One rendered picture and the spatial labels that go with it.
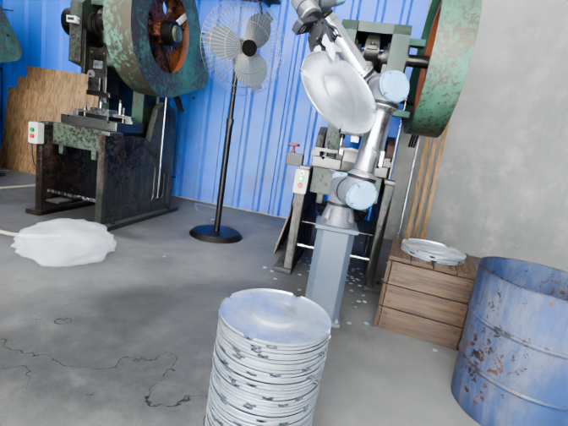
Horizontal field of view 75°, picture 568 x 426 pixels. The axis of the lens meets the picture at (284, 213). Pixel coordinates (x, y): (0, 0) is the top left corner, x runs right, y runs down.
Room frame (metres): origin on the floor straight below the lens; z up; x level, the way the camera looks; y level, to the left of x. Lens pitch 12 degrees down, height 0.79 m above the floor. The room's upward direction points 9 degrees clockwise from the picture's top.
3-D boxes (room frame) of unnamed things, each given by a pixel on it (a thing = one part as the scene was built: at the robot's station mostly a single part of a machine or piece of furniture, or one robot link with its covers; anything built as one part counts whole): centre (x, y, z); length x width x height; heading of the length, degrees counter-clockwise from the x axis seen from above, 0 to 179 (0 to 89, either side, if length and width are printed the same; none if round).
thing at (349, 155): (2.19, -0.33, 0.72); 0.25 x 0.14 x 0.14; 170
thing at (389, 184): (2.45, -0.65, 0.45); 0.92 x 0.12 x 0.90; 170
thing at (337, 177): (1.62, -0.24, 0.62); 0.13 x 0.12 x 0.14; 16
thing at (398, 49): (2.50, -0.39, 0.83); 0.79 x 0.43 x 1.34; 170
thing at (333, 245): (1.62, -0.24, 0.23); 0.19 x 0.19 x 0.45; 85
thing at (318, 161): (2.36, -0.36, 0.68); 0.45 x 0.30 x 0.06; 80
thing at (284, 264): (2.54, -0.12, 0.45); 0.92 x 0.12 x 0.90; 170
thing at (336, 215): (1.62, -0.24, 0.50); 0.15 x 0.15 x 0.10
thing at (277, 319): (0.89, -0.02, 0.34); 0.29 x 0.29 x 0.01
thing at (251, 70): (2.99, 0.44, 0.80); 1.24 x 0.65 x 1.59; 170
